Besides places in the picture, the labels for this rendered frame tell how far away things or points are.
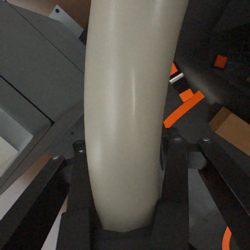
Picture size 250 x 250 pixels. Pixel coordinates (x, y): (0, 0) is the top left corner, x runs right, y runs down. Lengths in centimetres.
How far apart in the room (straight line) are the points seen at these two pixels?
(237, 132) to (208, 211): 60
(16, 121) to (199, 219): 133
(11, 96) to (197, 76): 88
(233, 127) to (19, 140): 92
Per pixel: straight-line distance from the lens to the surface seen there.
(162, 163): 16
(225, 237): 164
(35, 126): 32
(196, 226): 153
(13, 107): 33
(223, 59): 67
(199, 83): 106
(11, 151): 32
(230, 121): 103
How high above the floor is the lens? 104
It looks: 69 degrees down
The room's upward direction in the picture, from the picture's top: 162 degrees counter-clockwise
